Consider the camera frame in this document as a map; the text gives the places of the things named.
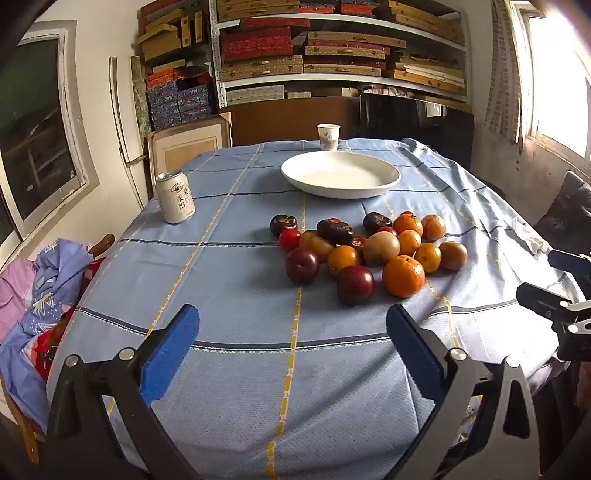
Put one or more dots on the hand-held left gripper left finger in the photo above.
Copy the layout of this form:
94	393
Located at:
171	355

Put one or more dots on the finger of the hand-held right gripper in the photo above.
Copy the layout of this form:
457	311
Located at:
540	300
570	261

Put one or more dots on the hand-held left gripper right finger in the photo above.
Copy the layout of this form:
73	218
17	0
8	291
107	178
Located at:
411	350

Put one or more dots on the orange mandarin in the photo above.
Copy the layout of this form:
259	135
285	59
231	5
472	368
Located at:
427	257
433	226
403	276
408	224
409	242

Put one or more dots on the dark red plum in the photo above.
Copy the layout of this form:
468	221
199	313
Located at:
355	285
302	265

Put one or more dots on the tan passion fruit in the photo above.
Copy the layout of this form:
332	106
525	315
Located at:
453	255
314	247
381	248

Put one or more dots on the speckled orange passion fruit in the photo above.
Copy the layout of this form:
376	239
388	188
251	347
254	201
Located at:
343	259

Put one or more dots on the dark purple mangosteen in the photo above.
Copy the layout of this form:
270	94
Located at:
283	225
335	230
358	242
376	221

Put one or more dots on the white plate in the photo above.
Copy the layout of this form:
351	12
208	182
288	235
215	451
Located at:
339	177

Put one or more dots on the clear plastic wrapper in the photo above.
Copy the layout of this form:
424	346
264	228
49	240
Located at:
531	240

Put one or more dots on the black jacket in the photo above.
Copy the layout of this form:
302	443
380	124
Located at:
572	207

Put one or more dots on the blue checked tablecloth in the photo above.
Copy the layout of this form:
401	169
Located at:
254	300

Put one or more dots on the red cloth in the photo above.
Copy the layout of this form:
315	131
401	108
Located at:
44	346

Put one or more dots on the wooden chair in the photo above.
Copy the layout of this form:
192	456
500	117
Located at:
104	243

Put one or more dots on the blue printed cloth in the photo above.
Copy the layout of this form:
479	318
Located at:
51	277

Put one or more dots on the white beverage can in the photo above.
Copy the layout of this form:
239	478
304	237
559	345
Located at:
175	198

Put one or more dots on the pink cloth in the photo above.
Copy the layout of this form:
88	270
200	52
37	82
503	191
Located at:
16	290

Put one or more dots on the sunlit white framed window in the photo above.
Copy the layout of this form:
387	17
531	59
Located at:
558	92

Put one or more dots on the beige patterned curtain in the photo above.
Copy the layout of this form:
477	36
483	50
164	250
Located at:
503	83

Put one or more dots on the black monitor screen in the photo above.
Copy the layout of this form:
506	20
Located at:
392	120

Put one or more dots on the white paper cup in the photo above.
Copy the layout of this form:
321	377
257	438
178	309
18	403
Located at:
328	137

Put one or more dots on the white leaning board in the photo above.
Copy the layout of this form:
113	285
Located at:
121	115

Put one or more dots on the green stone slab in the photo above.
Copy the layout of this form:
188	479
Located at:
140	101

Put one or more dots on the stack of blue patterned boxes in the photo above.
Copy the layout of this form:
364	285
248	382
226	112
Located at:
161	99

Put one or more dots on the brown wooden cabinet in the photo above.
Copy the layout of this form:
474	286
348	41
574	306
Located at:
277	120

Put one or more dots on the white metal shelf rack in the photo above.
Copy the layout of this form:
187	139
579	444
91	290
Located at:
332	79

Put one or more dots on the stack of tan boxes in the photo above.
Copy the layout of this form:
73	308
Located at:
159	39

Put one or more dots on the stack of flat patterned boxes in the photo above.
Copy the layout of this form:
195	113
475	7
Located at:
258	44

